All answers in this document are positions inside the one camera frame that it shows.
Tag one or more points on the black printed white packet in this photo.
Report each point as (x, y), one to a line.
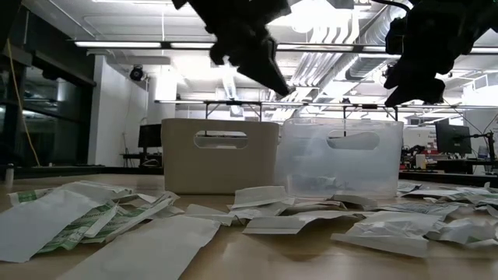
(420, 208)
(319, 182)

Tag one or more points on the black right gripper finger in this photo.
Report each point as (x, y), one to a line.
(420, 90)
(395, 78)

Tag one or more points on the white cup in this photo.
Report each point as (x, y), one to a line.
(421, 160)

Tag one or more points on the small white crumpled packet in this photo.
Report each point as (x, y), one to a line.
(459, 231)

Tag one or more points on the narrow white paper strip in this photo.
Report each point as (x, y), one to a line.
(144, 215)
(102, 221)

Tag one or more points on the grey plastic bin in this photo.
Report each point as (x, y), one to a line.
(218, 167)

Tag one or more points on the small white post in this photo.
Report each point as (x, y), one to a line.
(9, 175)

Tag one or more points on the black overhead frame bar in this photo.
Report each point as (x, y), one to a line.
(165, 45)

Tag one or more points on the clear plastic bin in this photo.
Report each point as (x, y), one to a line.
(350, 167)

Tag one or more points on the black computer monitor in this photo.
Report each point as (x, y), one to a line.
(149, 136)
(453, 138)

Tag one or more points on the green printed packet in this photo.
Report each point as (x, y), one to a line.
(74, 233)

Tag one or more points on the black framed table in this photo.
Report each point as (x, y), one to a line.
(233, 102)
(369, 106)

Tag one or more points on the pale blue container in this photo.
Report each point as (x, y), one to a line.
(483, 152)

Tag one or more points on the black hanging camera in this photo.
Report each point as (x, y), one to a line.
(136, 74)

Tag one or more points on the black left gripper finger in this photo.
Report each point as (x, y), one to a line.
(268, 74)
(221, 54)

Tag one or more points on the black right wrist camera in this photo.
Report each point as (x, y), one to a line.
(395, 35)

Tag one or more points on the silver ventilation duct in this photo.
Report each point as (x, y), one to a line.
(373, 39)

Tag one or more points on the dark office desk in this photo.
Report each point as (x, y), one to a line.
(136, 155)

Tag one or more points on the long white paper packet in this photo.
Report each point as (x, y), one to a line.
(257, 212)
(276, 225)
(39, 225)
(389, 233)
(258, 196)
(148, 253)

